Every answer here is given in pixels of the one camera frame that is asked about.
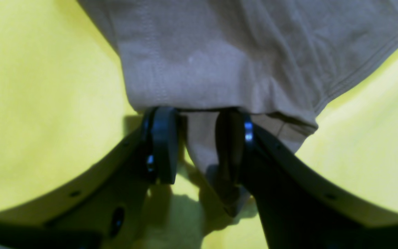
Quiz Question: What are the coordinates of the brown T-shirt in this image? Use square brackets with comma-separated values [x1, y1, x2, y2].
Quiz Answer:
[76, 0, 398, 216]

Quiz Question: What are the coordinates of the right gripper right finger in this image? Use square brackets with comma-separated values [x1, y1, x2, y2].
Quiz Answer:
[215, 109, 398, 249]

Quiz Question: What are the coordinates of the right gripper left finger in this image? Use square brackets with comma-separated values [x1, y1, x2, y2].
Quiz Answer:
[0, 107, 178, 249]

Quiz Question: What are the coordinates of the yellow table cloth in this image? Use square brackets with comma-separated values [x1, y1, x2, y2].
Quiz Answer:
[0, 0, 398, 249]

